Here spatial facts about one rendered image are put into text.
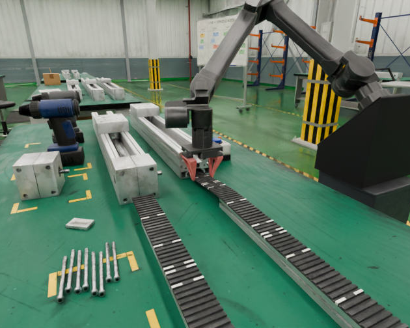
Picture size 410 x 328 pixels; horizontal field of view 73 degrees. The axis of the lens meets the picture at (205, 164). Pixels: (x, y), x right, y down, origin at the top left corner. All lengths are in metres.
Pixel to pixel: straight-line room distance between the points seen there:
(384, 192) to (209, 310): 0.63
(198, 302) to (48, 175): 0.54
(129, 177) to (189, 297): 0.37
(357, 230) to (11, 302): 0.64
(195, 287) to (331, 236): 0.32
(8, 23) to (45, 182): 15.13
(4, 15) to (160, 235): 15.53
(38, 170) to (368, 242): 0.77
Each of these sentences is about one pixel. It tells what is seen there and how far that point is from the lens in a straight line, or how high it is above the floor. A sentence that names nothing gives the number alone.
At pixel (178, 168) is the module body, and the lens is 0.84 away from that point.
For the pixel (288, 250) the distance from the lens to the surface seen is 0.52.
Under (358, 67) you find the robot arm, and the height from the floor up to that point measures 1.09.
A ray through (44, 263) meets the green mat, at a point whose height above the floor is 0.78.
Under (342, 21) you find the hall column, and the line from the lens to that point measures 3.97.
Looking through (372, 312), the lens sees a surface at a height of 0.81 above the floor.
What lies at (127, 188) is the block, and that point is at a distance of 0.71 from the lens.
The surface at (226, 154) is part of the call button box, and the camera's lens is 0.98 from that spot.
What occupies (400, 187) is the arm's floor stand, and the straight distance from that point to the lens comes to 0.96.
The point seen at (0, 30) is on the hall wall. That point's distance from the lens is 15.90.
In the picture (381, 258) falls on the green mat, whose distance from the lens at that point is 0.62.
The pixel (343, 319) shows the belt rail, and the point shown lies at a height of 0.79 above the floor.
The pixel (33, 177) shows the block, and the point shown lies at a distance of 0.83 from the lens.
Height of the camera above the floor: 1.12
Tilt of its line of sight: 21 degrees down
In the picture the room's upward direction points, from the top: straight up
